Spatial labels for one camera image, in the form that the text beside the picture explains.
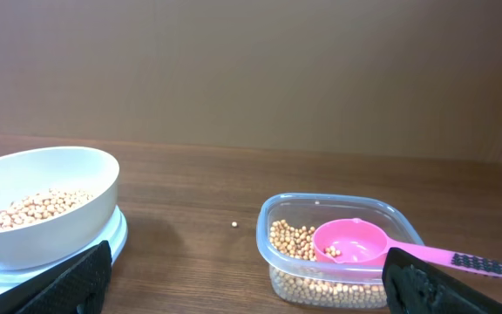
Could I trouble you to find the white bowl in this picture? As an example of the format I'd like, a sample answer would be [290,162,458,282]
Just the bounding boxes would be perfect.
[0,147,119,270]

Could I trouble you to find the clear plastic container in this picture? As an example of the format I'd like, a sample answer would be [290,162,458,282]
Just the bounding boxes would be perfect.
[256,193,424,286]

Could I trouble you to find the pile of soybeans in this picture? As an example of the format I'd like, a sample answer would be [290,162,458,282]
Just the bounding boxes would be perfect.
[269,220,387,309]

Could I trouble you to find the soybeans in white bowl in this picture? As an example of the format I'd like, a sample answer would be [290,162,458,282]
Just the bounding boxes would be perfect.
[0,188,94,231]

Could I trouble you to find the pink plastic scoop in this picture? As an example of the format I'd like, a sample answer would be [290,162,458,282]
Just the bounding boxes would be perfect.
[313,218,502,278]

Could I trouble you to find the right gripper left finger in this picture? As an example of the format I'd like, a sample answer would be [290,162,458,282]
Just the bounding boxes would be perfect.
[0,241,112,314]

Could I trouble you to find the white digital kitchen scale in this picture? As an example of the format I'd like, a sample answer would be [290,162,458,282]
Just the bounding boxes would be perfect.
[0,206,128,294]

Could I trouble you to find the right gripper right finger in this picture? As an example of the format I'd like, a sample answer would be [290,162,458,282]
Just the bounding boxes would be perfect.
[383,248,502,314]

